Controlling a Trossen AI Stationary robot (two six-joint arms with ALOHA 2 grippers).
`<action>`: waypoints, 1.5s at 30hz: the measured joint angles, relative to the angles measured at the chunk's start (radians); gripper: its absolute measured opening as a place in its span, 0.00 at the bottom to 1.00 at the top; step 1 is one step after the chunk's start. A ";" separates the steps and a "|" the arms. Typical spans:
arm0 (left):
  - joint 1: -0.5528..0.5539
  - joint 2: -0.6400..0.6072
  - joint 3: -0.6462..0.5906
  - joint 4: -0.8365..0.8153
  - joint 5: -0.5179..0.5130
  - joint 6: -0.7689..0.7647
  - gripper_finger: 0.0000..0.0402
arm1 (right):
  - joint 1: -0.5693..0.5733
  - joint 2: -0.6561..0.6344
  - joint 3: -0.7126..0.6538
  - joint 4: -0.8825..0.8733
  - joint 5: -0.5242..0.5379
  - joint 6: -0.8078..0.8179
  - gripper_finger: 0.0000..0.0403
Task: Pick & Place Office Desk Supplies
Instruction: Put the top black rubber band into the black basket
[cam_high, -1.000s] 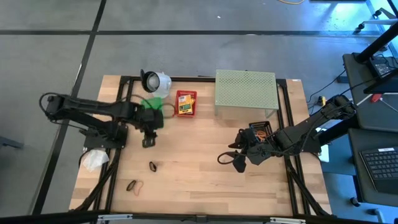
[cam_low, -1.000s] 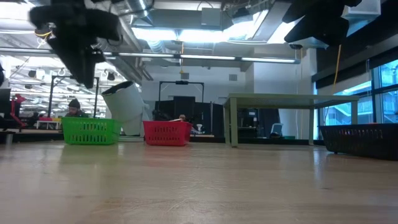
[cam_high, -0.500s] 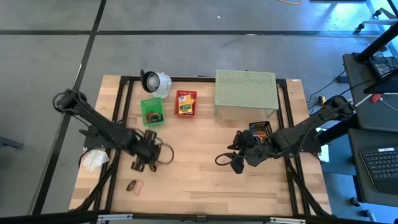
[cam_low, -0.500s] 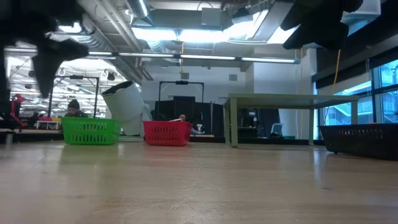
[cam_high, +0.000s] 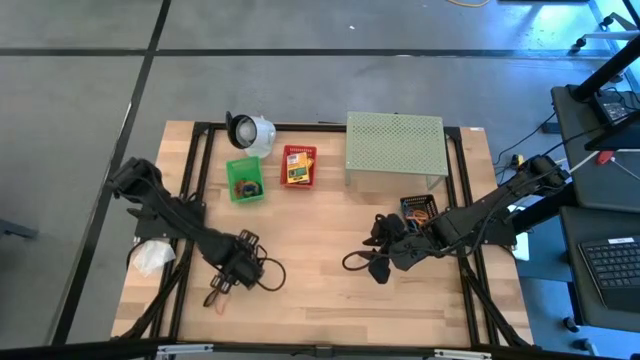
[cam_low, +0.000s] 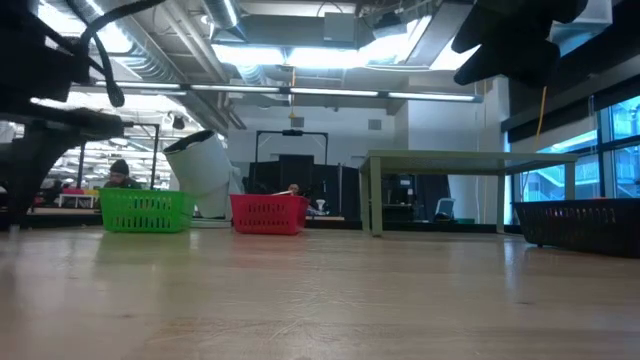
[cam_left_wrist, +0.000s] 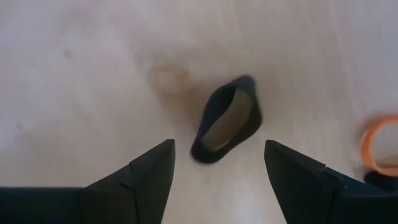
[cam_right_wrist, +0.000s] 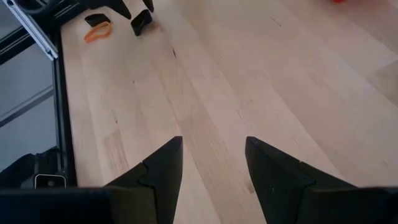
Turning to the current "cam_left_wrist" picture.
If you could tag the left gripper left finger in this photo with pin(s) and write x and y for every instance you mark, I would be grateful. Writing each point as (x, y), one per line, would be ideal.
(146, 186)

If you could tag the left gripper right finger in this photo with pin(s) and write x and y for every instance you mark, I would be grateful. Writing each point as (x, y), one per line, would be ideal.
(304, 193)

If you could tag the black rubber band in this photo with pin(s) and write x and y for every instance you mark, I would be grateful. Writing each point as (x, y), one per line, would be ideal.
(205, 154)

